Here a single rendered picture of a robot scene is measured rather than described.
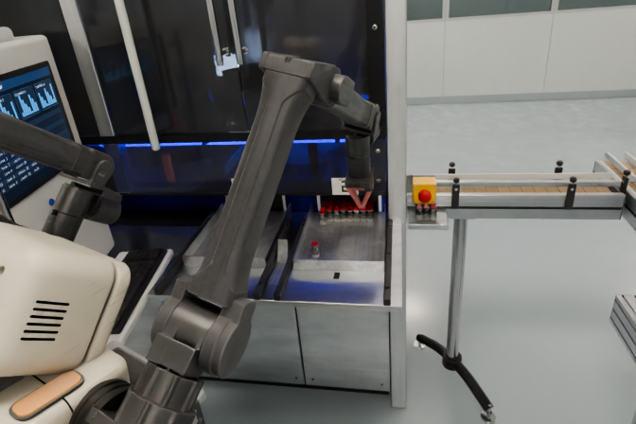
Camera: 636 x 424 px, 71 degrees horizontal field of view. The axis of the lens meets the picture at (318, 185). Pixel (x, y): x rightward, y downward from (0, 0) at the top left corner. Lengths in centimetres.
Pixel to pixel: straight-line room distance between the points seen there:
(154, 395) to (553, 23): 594
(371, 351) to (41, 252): 145
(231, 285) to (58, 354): 21
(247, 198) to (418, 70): 551
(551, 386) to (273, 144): 189
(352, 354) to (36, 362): 140
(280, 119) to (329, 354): 142
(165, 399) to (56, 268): 19
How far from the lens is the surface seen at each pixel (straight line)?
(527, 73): 622
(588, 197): 167
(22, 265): 59
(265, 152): 57
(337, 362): 192
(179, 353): 58
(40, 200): 146
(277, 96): 58
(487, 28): 602
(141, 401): 57
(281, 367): 200
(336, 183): 143
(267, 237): 147
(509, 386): 222
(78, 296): 62
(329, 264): 127
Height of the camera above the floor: 164
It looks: 25 degrees down
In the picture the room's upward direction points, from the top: 5 degrees counter-clockwise
